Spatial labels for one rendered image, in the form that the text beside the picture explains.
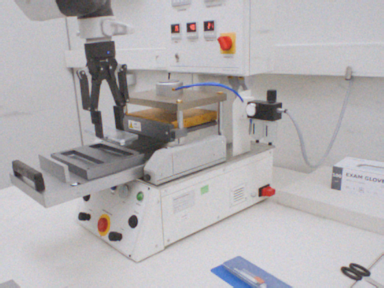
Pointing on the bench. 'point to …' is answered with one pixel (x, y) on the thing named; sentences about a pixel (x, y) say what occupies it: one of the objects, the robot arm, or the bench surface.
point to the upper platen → (196, 116)
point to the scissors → (359, 273)
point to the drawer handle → (19, 168)
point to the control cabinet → (222, 52)
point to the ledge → (332, 201)
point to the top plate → (178, 96)
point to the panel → (116, 214)
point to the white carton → (359, 177)
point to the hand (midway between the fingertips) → (108, 123)
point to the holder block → (98, 159)
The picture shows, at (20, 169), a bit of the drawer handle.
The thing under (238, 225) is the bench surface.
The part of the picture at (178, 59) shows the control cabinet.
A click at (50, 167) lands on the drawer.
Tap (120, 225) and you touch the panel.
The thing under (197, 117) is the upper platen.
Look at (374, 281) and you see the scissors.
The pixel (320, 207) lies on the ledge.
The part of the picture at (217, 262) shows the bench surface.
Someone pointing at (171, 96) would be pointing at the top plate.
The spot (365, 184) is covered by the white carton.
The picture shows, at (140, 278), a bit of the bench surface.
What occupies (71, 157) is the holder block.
